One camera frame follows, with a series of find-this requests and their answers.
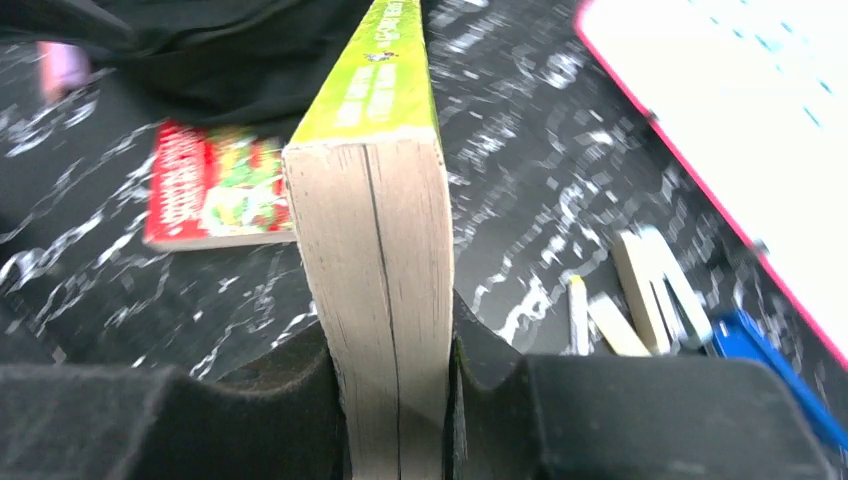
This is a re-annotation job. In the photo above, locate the pink highlighter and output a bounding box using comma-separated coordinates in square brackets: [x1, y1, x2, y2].
[36, 42, 91, 103]

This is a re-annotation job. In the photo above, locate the white yellow marker pen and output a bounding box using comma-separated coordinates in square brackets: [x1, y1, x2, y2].
[568, 275, 592, 356]

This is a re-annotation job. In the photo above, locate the pink framed whiteboard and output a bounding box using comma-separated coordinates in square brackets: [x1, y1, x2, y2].
[576, 1, 847, 362]

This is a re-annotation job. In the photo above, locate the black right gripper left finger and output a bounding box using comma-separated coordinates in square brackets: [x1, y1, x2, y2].
[1, 324, 343, 479]

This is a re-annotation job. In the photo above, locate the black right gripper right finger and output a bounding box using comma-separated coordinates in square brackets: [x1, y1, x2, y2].
[448, 298, 835, 479]

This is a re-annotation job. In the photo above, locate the black backpack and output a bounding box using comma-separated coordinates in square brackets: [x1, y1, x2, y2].
[1, 1, 369, 137]

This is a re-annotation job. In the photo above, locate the red treehouse book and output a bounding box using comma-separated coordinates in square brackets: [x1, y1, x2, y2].
[143, 120, 296, 251]

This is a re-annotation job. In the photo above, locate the orange highlighter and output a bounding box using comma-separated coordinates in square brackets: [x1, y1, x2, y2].
[588, 295, 651, 357]

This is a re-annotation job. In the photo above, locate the green treehouse book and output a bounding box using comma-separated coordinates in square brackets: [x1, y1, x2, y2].
[283, 1, 454, 479]

